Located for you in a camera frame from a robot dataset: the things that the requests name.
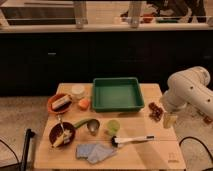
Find black cable right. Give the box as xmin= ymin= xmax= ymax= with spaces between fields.
xmin=178 ymin=136 xmax=213 ymax=171

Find dark red bowl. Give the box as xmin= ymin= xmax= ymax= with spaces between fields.
xmin=49 ymin=122 xmax=76 ymax=147

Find black cable left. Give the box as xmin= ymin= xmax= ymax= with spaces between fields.
xmin=0 ymin=138 xmax=22 ymax=171

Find brown white sponge block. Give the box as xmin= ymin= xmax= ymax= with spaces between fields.
xmin=51 ymin=95 xmax=71 ymax=110

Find yellow corn toy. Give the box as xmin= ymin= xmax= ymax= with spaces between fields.
xmin=52 ymin=135 xmax=64 ymax=148

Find black cable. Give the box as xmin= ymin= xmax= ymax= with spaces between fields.
xmin=0 ymin=138 xmax=22 ymax=171
xmin=178 ymin=136 xmax=213 ymax=171

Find orange bowl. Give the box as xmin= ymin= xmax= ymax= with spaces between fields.
xmin=47 ymin=93 xmax=72 ymax=115

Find green plastic tray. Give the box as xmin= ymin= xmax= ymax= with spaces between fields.
xmin=92 ymin=77 xmax=145 ymax=112

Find green plastic cup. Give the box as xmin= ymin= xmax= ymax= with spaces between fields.
xmin=107 ymin=120 xmax=120 ymax=136

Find blue grey cloth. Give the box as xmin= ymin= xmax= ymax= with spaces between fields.
xmin=76 ymin=143 xmax=116 ymax=164

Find brown toy grapes cluster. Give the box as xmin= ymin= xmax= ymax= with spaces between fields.
xmin=149 ymin=102 xmax=163 ymax=122

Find white handled dish brush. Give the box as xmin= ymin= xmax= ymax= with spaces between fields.
xmin=111 ymin=135 xmax=155 ymax=147

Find orange sponge block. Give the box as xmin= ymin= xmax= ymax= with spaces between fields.
xmin=78 ymin=98 xmax=90 ymax=110

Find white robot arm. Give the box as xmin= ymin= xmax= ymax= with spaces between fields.
xmin=160 ymin=66 xmax=213 ymax=129

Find white round lidded container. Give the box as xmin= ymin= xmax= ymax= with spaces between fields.
xmin=71 ymin=84 xmax=85 ymax=100

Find black stand post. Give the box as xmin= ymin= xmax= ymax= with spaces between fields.
xmin=20 ymin=129 xmax=36 ymax=171

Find green handled metal scoop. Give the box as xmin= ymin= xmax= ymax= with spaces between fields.
xmin=74 ymin=118 xmax=100 ymax=135

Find metal spoon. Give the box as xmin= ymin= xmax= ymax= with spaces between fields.
xmin=57 ymin=115 xmax=65 ymax=134

